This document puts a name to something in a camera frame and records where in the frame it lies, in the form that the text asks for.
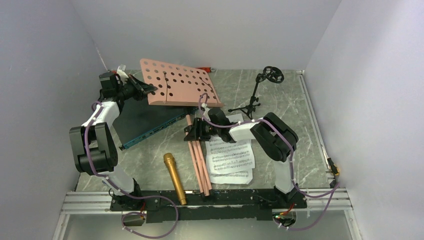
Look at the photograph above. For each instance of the bottom sheet music page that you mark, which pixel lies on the bottom sheet music page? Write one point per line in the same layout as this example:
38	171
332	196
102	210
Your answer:
235	178

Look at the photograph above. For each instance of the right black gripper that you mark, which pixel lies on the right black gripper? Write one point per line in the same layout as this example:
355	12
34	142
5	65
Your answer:
194	134

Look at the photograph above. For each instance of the sheet music page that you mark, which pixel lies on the sheet music page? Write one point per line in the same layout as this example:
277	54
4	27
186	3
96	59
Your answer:
235	178
227	158

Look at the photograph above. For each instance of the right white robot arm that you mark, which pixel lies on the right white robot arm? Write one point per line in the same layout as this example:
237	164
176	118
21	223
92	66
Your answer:
274	136

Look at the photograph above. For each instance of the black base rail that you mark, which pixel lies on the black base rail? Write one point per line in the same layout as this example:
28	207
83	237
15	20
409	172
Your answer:
223	204

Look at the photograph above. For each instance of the black microphone stand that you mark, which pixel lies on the black microphone stand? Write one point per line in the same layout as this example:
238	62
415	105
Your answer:
269	73

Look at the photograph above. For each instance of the top sheet music page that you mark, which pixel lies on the top sheet music page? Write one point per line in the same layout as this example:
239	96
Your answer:
227	158

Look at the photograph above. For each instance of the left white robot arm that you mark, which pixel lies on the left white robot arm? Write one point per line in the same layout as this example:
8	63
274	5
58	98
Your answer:
93	148

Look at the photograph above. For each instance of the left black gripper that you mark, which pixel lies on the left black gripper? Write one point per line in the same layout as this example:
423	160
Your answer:
140	87

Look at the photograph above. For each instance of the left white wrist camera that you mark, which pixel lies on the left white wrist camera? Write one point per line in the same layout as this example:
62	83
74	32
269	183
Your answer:
121	72

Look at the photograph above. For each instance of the black blue flat box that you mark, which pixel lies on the black blue flat box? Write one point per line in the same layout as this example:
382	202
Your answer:
139	120

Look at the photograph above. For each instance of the gold microphone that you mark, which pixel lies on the gold microphone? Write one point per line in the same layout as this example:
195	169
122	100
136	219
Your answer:
170	163

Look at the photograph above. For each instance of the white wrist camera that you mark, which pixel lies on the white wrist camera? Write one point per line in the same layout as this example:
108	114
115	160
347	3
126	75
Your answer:
121	72
205	110

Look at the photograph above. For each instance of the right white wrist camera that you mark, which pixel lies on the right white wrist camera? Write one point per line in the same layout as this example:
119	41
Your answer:
205	110

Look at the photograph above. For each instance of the pink music stand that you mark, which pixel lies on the pink music stand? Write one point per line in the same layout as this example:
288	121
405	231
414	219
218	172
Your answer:
182	86

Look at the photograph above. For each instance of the yellow black screwdriver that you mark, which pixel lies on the yellow black screwdriver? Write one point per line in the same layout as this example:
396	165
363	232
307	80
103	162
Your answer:
333	167

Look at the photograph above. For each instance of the red handled tool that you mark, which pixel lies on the red handled tool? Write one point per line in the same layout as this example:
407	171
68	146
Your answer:
207	69

